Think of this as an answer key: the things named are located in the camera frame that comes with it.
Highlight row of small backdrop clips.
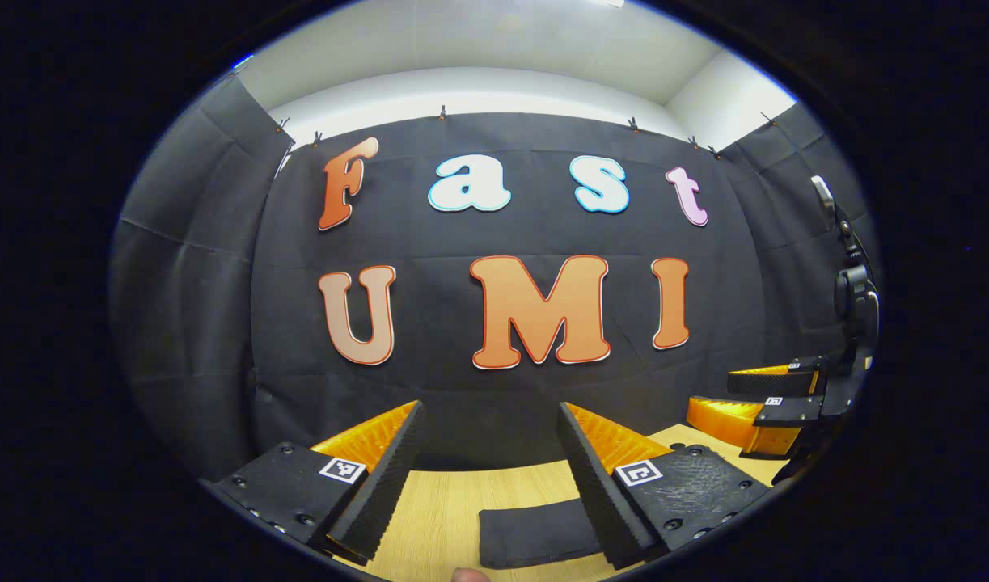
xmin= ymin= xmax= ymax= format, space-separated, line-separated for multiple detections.
xmin=274 ymin=103 xmax=780 ymax=160

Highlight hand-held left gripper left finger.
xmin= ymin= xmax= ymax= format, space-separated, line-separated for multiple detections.
xmin=199 ymin=400 xmax=425 ymax=567

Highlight dark jeans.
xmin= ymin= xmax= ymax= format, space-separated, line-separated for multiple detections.
xmin=478 ymin=497 xmax=604 ymax=569

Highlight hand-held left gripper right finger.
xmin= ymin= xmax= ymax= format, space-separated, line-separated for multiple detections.
xmin=556 ymin=402 xmax=774 ymax=571

